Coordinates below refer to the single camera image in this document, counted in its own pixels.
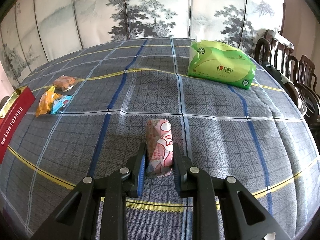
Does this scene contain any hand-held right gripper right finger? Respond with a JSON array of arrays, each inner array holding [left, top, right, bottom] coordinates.
[[172, 142, 292, 240]]

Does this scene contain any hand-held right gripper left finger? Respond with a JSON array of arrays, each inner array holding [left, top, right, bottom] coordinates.
[[30, 142, 148, 240]]

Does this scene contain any pink white snack packet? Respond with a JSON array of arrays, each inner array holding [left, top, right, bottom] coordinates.
[[146, 119, 174, 178]]

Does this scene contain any blue snack packet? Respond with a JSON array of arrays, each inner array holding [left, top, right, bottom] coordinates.
[[51, 95, 73, 115]]

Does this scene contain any large yellow snack packet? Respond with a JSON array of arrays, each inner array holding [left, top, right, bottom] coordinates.
[[35, 85, 63, 117]]

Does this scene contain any red tin box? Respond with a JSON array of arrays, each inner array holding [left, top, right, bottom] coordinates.
[[0, 86, 36, 164]]

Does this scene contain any clear packet of orange snacks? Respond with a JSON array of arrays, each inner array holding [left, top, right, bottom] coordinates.
[[53, 75, 82, 92]]

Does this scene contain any green tissue pack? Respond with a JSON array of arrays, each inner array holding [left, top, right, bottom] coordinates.
[[187, 39, 257, 90]]

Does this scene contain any dark wooden chair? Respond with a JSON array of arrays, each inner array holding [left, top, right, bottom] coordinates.
[[297, 54, 320, 128], [255, 29, 304, 115]]

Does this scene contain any painted folding screen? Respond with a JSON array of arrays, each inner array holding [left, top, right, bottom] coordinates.
[[0, 0, 283, 85]]

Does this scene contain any dark wooden frame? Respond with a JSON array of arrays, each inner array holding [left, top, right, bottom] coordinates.
[[280, 0, 286, 37]]

